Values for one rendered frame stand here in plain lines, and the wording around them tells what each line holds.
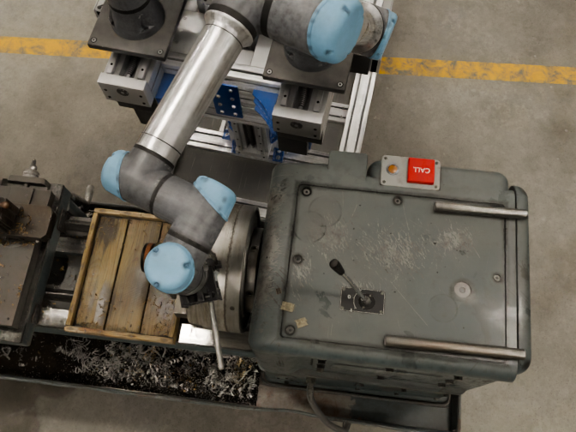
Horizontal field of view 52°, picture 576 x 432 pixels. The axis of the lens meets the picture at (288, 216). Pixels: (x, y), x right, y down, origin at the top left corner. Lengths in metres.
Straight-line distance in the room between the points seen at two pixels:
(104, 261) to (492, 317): 1.05
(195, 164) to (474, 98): 1.37
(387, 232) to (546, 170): 1.72
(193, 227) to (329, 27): 0.39
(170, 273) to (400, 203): 0.62
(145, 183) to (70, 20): 2.52
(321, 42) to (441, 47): 2.18
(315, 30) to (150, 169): 0.36
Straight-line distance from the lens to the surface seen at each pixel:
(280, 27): 1.06
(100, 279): 1.77
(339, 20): 1.03
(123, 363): 2.02
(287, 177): 1.38
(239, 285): 1.33
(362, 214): 1.34
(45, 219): 1.73
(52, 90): 3.23
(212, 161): 2.58
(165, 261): 0.93
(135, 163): 1.00
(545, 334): 2.73
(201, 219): 0.94
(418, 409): 2.00
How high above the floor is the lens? 2.50
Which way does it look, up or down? 69 degrees down
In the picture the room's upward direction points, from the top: 4 degrees counter-clockwise
